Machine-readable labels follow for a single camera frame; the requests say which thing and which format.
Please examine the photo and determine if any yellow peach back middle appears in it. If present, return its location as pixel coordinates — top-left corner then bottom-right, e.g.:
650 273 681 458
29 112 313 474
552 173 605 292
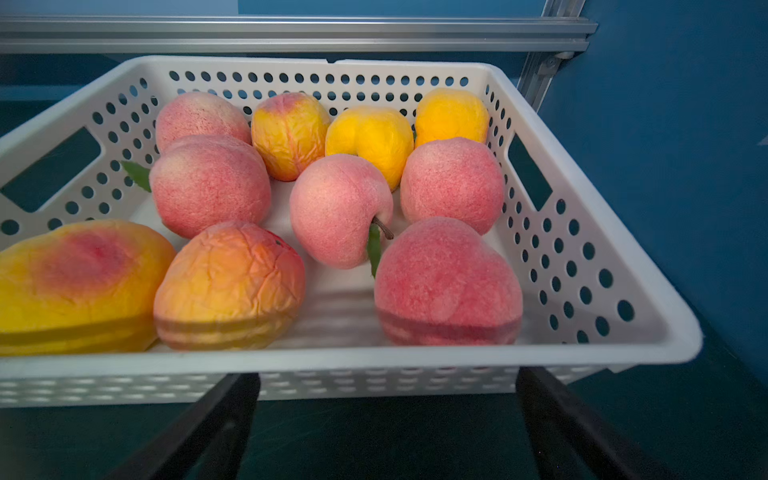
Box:
325 106 414 191

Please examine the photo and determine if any yellow red mango fruit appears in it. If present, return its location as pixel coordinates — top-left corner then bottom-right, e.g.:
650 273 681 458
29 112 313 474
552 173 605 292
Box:
1 220 176 356

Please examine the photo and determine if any yellow peach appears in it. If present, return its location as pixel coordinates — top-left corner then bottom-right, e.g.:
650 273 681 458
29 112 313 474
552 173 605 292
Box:
325 106 414 191
414 88 490 147

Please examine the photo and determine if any yellow peach back right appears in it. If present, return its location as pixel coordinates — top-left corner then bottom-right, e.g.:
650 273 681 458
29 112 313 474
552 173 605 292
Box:
414 88 490 147

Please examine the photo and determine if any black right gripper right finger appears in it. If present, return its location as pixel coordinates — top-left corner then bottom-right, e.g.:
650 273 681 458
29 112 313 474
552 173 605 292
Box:
516 367 672 479

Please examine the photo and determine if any aluminium frame post right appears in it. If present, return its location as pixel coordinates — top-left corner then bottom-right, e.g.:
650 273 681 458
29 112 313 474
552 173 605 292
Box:
517 0 586 111

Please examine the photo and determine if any pink peach with leaf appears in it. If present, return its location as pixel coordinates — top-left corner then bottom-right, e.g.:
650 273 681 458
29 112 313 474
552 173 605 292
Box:
289 154 394 270

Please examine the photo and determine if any white perforated plastic basket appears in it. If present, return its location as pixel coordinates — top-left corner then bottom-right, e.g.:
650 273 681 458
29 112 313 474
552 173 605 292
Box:
1 56 703 408

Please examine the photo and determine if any orange wrinkled peach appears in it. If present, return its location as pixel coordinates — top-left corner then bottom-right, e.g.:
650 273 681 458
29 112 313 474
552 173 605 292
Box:
153 222 306 351
251 92 331 182

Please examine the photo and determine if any orange wrinkled peach back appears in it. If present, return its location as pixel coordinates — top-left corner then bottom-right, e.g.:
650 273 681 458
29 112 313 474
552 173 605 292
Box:
251 92 331 182

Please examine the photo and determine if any orange wrinkled peach front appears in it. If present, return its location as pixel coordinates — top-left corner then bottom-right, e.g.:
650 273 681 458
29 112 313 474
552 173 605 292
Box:
153 222 306 351

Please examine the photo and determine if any aluminium frame rail back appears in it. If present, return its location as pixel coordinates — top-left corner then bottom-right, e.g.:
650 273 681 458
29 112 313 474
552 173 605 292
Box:
1 15 598 54

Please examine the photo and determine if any pink peach left large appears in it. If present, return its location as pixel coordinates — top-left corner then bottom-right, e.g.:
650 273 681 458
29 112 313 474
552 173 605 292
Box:
149 135 272 239

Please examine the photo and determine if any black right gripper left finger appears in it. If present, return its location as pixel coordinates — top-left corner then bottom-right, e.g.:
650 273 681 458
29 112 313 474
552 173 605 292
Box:
107 373 261 479

